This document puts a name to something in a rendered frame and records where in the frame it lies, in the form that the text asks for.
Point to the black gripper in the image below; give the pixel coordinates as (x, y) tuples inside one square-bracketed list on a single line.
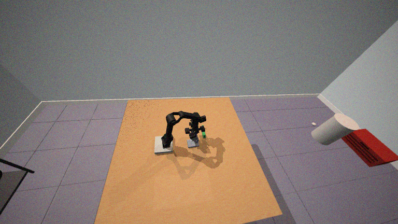
[(195, 128)]

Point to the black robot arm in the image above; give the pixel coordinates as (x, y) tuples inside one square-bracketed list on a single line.
[(171, 121)]

